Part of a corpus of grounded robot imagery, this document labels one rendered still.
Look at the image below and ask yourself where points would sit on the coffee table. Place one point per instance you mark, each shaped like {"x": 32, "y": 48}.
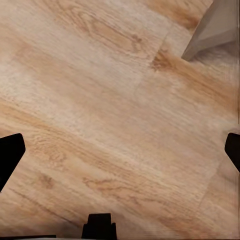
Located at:
{"x": 220, "y": 24}

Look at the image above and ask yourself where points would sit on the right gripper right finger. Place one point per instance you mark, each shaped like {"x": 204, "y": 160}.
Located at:
{"x": 232, "y": 148}

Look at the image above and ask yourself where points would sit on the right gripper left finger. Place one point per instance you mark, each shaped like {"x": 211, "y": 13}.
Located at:
{"x": 12, "y": 148}

